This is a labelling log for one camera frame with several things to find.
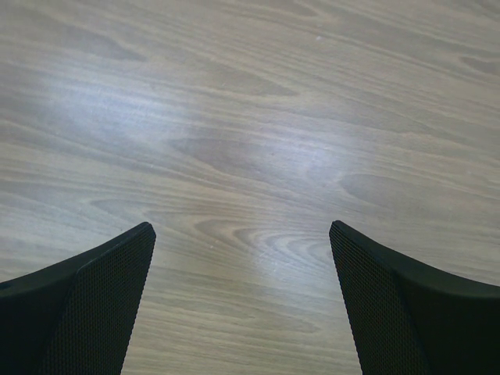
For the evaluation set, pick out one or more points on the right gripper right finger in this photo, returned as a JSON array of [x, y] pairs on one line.
[[408, 317]]

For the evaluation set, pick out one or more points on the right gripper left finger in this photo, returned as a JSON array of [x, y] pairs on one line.
[[77, 316]]

